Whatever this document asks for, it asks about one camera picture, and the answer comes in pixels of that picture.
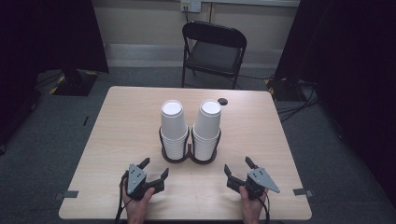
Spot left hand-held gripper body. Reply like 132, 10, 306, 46
123, 163, 150, 201

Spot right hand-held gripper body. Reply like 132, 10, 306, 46
243, 167, 281, 201

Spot black double cup holder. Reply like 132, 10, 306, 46
158, 125, 222, 165

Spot single white paper cup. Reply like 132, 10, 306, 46
193, 99, 222, 140

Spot person's right hand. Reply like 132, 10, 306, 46
238, 186, 269, 224

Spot person's left hand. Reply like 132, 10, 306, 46
121, 185, 156, 224

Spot grey tape strip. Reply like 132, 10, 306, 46
53, 189, 79, 201
292, 188, 315, 199

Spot black stand base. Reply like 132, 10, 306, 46
49, 68, 99, 97
264, 77, 307, 102

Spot black folding chair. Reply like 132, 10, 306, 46
181, 21, 248, 91

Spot dark curtain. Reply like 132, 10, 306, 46
274, 0, 396, 206
0, 0, 110, 147

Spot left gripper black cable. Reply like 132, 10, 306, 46
114, 171, 134, 224

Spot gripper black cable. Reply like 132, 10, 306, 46
256, 192, 271, 224
114, 171, 134, 224

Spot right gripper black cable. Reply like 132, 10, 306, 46
256, 192, 271, 224

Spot black floor cables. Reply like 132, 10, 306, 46
275, 80, 321, 123

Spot white wall socket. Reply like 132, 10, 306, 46
180, 0, 203, 13

